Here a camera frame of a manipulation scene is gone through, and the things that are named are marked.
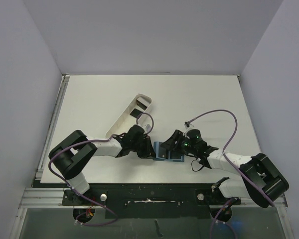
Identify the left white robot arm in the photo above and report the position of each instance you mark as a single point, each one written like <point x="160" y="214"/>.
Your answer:
<point x="69" y="157"/>

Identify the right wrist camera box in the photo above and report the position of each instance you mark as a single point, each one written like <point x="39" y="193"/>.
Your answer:
<point x="188" y="127"/>

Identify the blue card holder wallet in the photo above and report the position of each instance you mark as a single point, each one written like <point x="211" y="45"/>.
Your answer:
<point x="159" y="151"/>

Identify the aluminium frame rail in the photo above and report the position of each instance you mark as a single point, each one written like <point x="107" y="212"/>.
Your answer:
<point x="42" y="195"/>

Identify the white oblong plastic tray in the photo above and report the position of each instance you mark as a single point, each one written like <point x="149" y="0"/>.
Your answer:
<point x="125" y="120"/>

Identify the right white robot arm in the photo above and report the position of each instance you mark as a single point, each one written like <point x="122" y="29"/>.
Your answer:
<point x="262" y="181"/>

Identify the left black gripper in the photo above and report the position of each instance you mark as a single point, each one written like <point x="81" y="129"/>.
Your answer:
<point x="148" y="153"/>

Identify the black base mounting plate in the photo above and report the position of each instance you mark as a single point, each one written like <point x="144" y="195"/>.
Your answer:
<point x="150" y="201"/>

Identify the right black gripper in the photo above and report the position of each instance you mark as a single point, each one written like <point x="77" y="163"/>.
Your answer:
<point x="174" y="141"/>

